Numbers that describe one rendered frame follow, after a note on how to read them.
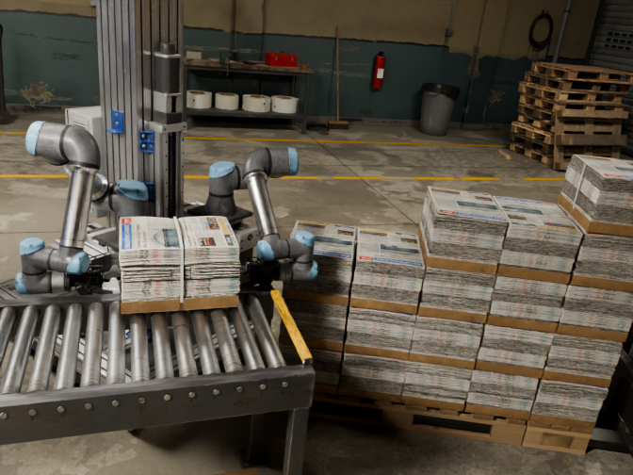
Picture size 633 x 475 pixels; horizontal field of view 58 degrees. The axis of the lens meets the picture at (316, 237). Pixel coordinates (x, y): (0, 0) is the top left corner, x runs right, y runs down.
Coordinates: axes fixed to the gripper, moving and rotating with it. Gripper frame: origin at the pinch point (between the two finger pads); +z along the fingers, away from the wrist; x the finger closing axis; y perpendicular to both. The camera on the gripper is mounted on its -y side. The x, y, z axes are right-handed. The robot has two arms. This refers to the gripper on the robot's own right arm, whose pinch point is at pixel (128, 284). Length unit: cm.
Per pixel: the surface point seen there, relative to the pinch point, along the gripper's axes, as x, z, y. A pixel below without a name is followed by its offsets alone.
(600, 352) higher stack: -35, 188, -25
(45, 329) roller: -27.8, -23.6, 0.7
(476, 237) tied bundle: -11, 132, 19
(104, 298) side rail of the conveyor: -10.7, -7.7, 0.7
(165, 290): -22.9, 11.5, 9.0
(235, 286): -22.8, 34.0, 9.3
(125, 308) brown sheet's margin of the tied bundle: -23.7, -0.7, 3.7
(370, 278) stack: 4, 96, -5
